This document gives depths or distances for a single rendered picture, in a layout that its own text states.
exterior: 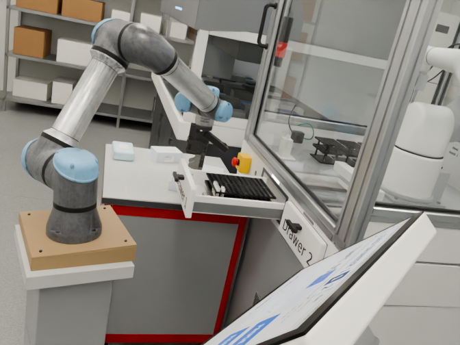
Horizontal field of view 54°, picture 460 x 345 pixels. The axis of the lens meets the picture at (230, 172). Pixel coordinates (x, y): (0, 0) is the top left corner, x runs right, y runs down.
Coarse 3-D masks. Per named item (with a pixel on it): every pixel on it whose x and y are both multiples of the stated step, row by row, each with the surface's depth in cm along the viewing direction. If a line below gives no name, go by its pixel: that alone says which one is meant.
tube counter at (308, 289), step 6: (330, 270) 75; (324, 276) 72; (312, 282) 73; (318, 282) 69; (306, 288) 70; (312, 288) 67; (300, 294) 67; (306, 294) 64; (294, 300) 65; (300, 300) 63; (288, 306) 63
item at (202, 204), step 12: (204, 180) 174; (264, 180) 180; (276, 192) 170; (204, 204) 150; (216, 204) 151; (228, 204) 153; (240, 204) 154; (252, 204) 155; (264, 204) 156; (276, 204) 157; (252, 216) 157; (264, 216) 157; (276, 216) 158
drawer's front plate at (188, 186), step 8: (184, 160) 169; (184, 168) 161; (184, 176) 158; (176, 184) 172; (184, 184) 157; (192, 184) 148; (184, 192) 155; (192, 192) 146; (184, 200) 154; (192, 200) 147; (184, 208) 152; (192, 208) 148
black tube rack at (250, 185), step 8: (216, 176) 168; (224, 176) 170; (232, 176) 173; (208, 184) 167; (224, 184) 163; (232, 184) 164; (240, 184) 165; (248, 184) 167; (256, 184) 170; (264, 184) 171; (224, 192) 155; (232, 192) 157; (240, 192) 158; (248, 192) 160; (256, 192) 161; (264, 192) 163; (256, 200) 162; (264, 200) 164
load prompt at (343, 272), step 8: (392, 232) 79; (376, 240) 80; (368, 248) 75; (360, 256) 72; (352, 264) 68; (336, 272) 69; (344, 272) 65; (328, 280) 66; (336, 280) 62; (320, 288) 63; (328, 288) 60; (312, 296) 60
